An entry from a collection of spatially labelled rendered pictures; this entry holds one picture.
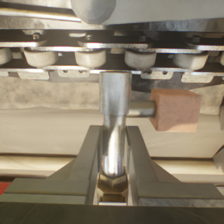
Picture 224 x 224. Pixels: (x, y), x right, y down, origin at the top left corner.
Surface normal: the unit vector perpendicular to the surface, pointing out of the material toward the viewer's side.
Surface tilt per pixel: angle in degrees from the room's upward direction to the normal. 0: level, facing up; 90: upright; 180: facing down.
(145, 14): 0
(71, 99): 49
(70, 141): 0
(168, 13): 0
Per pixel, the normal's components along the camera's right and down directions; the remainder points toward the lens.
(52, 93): -0.04, 0.33
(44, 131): -0.02, 0.67
